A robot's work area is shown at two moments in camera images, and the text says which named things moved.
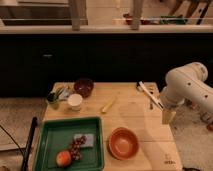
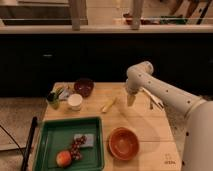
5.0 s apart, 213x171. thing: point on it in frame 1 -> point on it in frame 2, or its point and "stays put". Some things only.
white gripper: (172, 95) -> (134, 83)
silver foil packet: (64, 93) stays put
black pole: (26, 155) stays put
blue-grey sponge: (89, 139) stays put
